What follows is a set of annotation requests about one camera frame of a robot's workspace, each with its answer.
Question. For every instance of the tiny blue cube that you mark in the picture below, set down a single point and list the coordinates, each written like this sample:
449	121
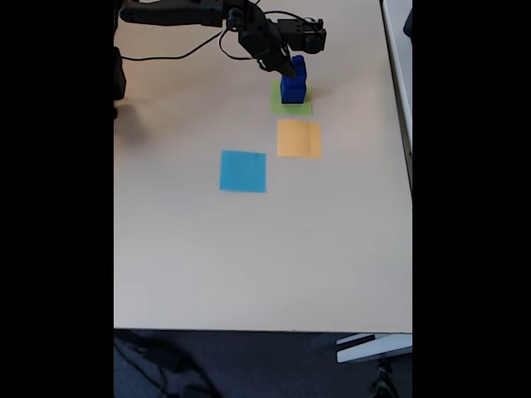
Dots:
299	60

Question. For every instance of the small blue cube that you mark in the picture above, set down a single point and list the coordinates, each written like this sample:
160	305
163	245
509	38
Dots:
300	70

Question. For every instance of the medium blue cube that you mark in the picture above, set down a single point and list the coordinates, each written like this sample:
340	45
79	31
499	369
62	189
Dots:
298	82

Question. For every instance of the large blue cube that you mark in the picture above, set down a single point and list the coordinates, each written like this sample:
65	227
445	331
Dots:
290	96

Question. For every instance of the green paper square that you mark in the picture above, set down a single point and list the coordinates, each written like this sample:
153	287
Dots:
276	108

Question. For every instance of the orange paper square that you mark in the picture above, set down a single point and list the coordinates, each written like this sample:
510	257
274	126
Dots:
298	139

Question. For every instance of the light blue paper square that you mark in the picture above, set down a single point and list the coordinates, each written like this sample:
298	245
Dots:
242	172

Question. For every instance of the dark blue object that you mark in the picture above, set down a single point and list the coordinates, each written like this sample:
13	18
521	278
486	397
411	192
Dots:
408	25

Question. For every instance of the white table foot bar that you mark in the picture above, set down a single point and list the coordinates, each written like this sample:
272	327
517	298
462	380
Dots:
373	350

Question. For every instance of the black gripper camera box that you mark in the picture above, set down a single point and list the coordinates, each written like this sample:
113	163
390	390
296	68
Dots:
305	35

